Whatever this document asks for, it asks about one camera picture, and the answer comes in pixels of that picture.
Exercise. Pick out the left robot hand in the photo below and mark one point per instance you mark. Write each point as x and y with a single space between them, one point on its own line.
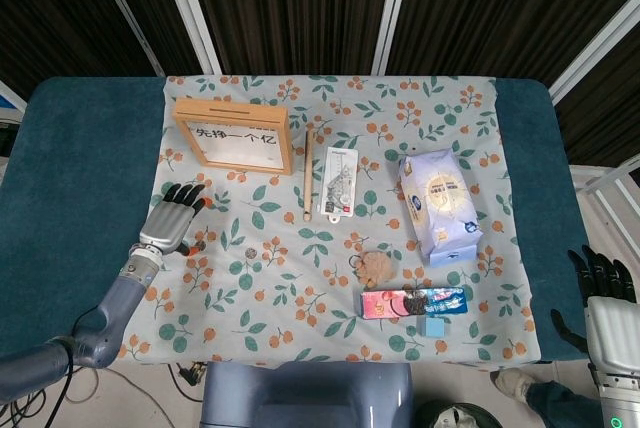
165 223

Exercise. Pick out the black trash bin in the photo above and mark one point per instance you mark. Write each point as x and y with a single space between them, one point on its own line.
480 418

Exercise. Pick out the floral leaf tablecloth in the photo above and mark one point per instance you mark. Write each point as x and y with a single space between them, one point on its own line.
300 273

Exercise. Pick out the clear packet with cat card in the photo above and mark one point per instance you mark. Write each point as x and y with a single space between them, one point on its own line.
340 183

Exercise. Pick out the white partition post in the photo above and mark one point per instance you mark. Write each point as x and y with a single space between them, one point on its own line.
191 10
595 65
392 10

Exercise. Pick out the thin grey partition post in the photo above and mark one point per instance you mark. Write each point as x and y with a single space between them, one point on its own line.
126 12

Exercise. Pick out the black power plug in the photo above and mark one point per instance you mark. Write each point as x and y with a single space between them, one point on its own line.
190 373

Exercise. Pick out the blue jeans leg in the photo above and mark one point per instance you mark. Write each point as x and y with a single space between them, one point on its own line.
555 405

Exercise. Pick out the light blue cube block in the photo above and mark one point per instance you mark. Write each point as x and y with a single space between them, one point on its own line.
435 327

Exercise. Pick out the teal table cover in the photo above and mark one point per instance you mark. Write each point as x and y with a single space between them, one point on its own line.
75 173

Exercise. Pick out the wooden stick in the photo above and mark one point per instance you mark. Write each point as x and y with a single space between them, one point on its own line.
308 173

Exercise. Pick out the blue pink cookie box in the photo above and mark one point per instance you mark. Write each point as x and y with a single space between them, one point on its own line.
400 304

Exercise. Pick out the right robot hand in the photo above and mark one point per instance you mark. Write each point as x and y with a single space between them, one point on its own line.
615 323

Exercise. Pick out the wooden frame money box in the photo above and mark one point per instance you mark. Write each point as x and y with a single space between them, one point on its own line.
230 110

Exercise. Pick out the beige shoe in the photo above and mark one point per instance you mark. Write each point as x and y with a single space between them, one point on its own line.
510 383

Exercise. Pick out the blue white device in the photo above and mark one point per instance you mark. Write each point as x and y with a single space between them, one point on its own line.
7 103

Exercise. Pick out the blue-grey robot torso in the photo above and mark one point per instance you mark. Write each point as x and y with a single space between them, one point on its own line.
300 398

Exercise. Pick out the lavender tissue pack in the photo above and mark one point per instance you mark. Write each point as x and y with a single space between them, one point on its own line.
440 203

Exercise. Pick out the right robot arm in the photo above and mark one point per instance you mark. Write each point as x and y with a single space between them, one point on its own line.
617 398

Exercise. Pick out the white metal rack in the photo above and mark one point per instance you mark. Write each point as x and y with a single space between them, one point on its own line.
582 179

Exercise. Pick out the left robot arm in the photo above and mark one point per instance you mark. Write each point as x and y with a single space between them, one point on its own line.
120 293

